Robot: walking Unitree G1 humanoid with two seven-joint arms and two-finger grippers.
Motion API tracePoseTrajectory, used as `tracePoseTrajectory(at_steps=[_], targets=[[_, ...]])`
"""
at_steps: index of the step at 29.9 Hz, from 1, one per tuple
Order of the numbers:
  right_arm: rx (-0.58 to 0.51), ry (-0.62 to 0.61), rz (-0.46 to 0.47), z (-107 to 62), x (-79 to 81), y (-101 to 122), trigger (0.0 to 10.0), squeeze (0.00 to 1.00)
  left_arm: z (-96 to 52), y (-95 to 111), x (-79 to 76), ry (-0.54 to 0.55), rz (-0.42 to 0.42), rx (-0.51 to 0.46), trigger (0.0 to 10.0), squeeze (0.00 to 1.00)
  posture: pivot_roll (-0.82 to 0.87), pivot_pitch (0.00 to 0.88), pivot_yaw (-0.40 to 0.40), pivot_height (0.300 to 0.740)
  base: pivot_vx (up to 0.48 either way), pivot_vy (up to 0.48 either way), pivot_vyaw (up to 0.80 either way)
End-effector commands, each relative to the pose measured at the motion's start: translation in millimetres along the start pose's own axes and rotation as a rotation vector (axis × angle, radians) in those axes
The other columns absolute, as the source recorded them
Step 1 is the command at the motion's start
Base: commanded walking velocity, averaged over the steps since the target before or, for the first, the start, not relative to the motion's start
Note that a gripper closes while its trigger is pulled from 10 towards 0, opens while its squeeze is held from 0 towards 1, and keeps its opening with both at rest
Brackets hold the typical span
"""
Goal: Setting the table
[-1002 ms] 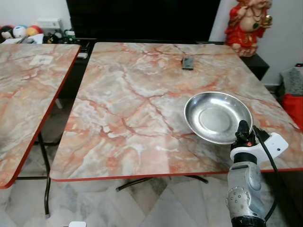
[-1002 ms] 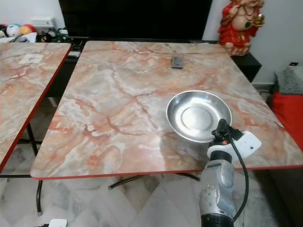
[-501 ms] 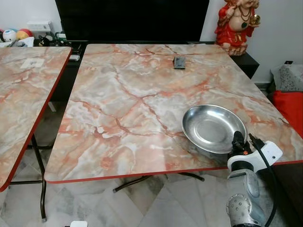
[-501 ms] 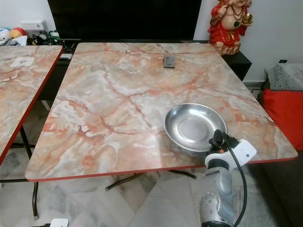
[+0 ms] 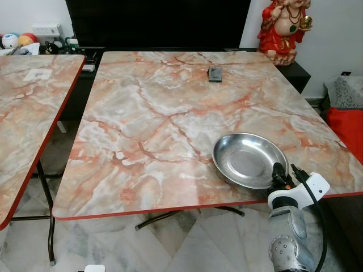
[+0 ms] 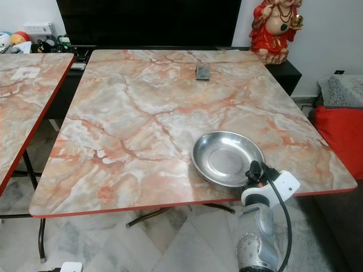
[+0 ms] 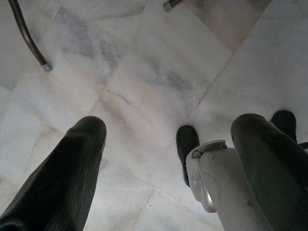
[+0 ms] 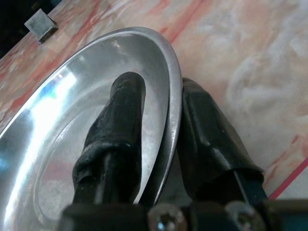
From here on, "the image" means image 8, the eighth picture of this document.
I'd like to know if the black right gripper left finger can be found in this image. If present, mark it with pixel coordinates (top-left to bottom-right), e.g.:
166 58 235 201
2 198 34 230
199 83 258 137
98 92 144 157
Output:
71 71 147 205

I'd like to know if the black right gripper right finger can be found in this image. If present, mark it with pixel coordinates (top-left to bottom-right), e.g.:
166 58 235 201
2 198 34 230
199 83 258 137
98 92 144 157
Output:
177 77 269 205

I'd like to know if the round silver metal plate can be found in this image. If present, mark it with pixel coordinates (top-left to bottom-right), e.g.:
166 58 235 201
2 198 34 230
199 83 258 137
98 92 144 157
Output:
0 26 183 231

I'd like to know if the small grey metal block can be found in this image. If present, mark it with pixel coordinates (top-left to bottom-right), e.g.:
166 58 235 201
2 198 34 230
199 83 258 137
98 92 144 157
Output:
24 9 59 45

